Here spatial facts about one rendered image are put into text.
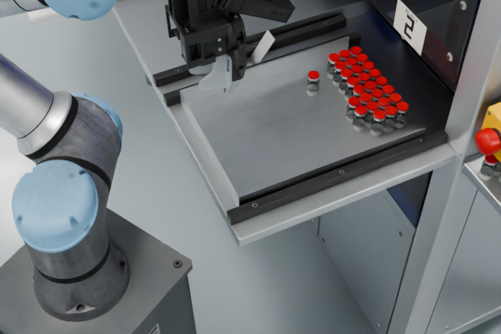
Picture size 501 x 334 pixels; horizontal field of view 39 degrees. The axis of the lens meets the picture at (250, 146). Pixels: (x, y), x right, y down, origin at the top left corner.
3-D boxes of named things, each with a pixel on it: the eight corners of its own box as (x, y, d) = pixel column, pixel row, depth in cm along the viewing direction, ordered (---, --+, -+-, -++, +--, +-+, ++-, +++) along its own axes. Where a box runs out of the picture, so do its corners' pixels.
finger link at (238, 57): (221, 67, 98) (218, 17, 91) (232, 63, 98) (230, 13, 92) (235, 89, 95) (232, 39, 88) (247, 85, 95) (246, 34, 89)
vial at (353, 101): (354, 112, 126) (356, 94, 123) (360, 121, 125) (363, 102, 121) (343, 116, 126) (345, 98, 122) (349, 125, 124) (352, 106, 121)
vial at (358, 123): (360, 121, 125) (363, 103, 121) (367, 130, 124) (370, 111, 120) (350, 125, 124) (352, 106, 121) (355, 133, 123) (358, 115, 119)
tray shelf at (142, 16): (304, -60, 165) (304, -66, 164) (492, 146, 123) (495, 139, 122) (104, -4, 153) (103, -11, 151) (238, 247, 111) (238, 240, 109)
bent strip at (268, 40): (268, 53, 137) (268, 29, 133) (275, 62, 135) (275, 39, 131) (200, 75, 133) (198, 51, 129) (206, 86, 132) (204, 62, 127)
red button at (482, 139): (489, 136, 110) (495, 118, 107) (505, 154, 107) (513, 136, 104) (469, 144, 109) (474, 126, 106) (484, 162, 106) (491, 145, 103)
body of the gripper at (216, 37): (168, 39, 95) (158, -38, 86) (227, 21, 97) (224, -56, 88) (189, 74, 91) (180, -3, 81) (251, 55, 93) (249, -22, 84)
